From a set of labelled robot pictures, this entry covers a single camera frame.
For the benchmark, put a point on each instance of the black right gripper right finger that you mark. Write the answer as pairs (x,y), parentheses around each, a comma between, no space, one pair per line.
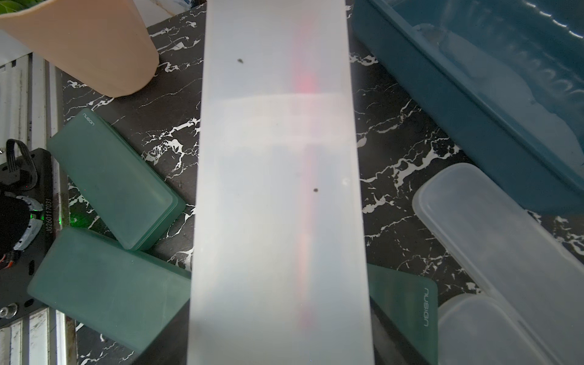
(391,345)

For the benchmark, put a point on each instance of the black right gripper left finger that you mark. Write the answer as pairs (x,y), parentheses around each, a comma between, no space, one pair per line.
(170,346)

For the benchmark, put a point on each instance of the clear pencil case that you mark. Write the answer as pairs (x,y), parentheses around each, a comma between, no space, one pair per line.
(510,256)
(279,273)
(475,329)

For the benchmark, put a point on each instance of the dark green pencil case centre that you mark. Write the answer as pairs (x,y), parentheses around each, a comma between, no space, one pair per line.
(411,302)

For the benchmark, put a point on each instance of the dark green pencil case front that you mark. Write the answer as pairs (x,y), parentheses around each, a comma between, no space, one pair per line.
(128,296)

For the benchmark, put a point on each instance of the dark green pencil case front-left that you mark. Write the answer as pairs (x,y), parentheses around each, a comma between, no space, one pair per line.
(133,201)

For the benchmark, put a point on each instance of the teal plastic storage box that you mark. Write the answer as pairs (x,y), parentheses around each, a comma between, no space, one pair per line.
(504,79)

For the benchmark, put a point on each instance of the bowl with green salad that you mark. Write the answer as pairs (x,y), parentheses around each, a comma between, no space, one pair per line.
(104,44)

